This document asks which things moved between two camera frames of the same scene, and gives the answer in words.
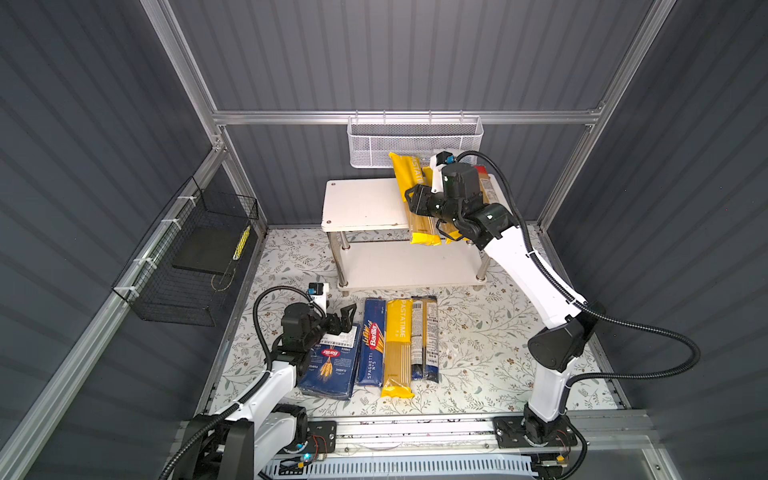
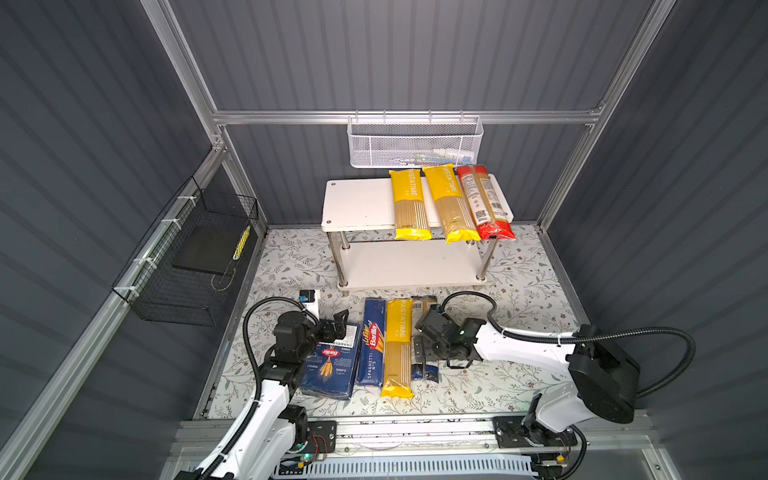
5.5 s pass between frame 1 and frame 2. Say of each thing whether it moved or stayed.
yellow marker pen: stayed
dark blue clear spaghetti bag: stayed
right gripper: moved
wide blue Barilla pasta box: stayed
